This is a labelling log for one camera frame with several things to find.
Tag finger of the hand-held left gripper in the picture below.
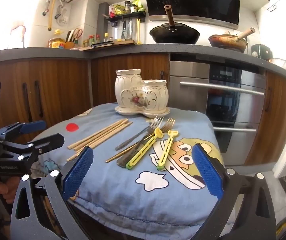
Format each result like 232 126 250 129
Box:
0 120 47 142
0 133 65 162

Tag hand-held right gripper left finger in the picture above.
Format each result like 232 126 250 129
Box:
10 146 94 240

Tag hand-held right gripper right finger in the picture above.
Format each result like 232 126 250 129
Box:
191 143 277 240

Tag pile of wooden chopsticks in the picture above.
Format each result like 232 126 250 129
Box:
67 118 133 162

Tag silver metal fork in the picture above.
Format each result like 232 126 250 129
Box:
115 116 164 151

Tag yellow cloth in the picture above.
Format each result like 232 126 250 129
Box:
125 127 164 171

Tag white floral ceramic utensil holder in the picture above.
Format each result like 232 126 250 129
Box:
114 69 171 119

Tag wooden base cabinet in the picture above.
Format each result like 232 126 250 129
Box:
0 57 91 140
244 71 286 167
90 54 170 108

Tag yellow plastic flat-top tool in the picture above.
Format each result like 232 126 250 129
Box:
157 130 179 172

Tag blue cartoon printed cloth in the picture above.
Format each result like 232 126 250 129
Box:
30 102 227 230

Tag stainless steel built-in oven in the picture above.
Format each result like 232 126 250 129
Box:
169 60 267 167

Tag yellow storage jar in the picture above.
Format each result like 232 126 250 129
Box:
48 37 66 48

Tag wooden knife block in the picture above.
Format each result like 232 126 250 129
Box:
64 30 77 49

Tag wooden cutting board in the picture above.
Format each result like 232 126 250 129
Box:
84 39 137 50

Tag grey kitchen countertop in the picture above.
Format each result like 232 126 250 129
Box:
0 44 286 84

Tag clear glass bowl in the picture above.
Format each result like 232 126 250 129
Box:
271 58 286 70

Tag green kitchen appliance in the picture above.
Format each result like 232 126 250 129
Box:
251 44 271 61

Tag brown frying pan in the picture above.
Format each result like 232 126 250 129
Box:
208 27 256 53

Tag yellow hanging spatula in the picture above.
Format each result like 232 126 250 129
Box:
136 19 142 45

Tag orange-handled scissors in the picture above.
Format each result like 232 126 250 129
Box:
72 28 83 42

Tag yellow gas hose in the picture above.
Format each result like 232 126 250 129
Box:
47 0 58 32

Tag black wok with wooden handle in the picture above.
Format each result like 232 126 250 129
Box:
149 4 200 45

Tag black wall shelf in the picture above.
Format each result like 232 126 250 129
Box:
106 11 146 23

